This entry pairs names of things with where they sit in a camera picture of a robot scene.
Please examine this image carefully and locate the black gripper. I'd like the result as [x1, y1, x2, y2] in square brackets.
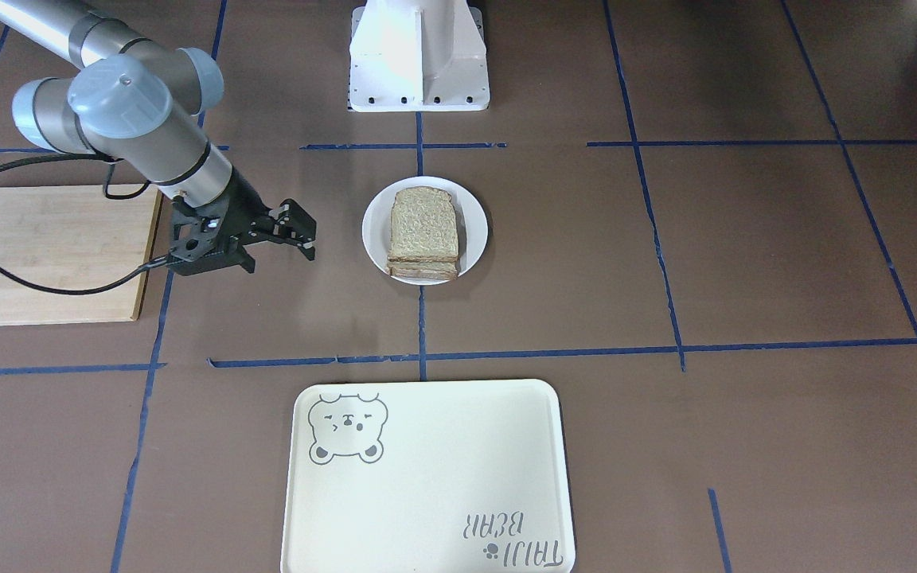
[168, 170, 317, 276]

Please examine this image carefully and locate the brown bread slice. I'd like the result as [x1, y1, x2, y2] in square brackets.
[387, 186, 459, 263]

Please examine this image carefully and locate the white round plate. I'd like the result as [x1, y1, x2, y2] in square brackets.
[361, 177, 490, 286]

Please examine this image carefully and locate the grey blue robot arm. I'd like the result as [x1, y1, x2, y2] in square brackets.
[0, 1, 317, 276]

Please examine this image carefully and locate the bread slice on plate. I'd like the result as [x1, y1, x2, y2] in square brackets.
[387, 260, 459, 282]

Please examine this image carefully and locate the wooden cutting board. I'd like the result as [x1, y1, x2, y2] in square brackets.
[0, 185, 162, 326]

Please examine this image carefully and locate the cream bear tray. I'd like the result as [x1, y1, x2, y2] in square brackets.
[280, 380, 576, 572]

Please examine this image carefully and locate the white pedestal column base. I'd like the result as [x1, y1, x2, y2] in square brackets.
[347, 1, 491, 113]

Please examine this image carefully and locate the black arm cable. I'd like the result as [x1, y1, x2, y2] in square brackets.
[0, 153, 173, 297]

